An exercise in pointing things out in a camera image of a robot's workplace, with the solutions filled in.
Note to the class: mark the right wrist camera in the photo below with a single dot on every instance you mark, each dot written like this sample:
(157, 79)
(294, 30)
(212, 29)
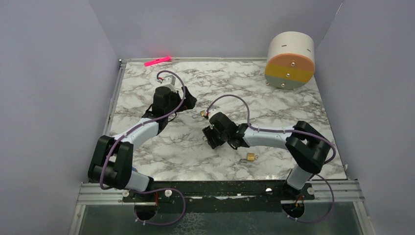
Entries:
(210, 113)

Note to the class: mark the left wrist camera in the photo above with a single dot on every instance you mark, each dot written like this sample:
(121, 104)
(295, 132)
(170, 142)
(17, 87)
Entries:
(167, 81)

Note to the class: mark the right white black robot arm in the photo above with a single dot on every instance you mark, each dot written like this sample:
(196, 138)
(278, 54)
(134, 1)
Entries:
(306, 145)

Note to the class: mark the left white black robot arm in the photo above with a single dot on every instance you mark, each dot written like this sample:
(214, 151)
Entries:
(111, 162)

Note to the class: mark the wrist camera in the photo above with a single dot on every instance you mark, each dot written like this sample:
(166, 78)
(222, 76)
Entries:
(167, 81)
(210, 113)

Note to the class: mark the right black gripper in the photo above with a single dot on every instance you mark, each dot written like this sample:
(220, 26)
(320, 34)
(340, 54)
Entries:
(209, 131)

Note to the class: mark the pink marker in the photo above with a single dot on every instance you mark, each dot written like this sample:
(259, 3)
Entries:
(157, 61)

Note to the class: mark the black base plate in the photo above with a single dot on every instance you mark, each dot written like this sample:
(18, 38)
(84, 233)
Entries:
(218, 196)

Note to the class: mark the cream cylinder with coloured face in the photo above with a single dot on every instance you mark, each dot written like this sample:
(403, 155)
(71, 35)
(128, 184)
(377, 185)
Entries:
(290, 60)

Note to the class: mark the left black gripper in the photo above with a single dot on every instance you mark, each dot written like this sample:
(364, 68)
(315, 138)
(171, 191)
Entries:
(187, 104)

